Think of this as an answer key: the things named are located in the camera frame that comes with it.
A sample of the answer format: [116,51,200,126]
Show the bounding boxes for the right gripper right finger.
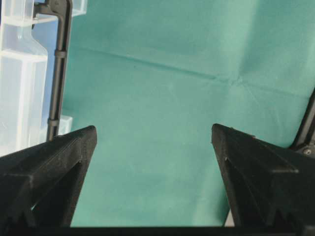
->
[211,124,315,228]

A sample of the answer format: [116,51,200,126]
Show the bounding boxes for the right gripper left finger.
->
[0,125,97,229]

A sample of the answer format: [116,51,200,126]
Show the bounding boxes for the clear plastic storage case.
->
[0,0,88,156]

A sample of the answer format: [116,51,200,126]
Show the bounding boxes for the green table cloth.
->
[63,0,315,227]

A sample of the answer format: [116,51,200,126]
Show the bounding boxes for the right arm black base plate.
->
[289,90,315,158]

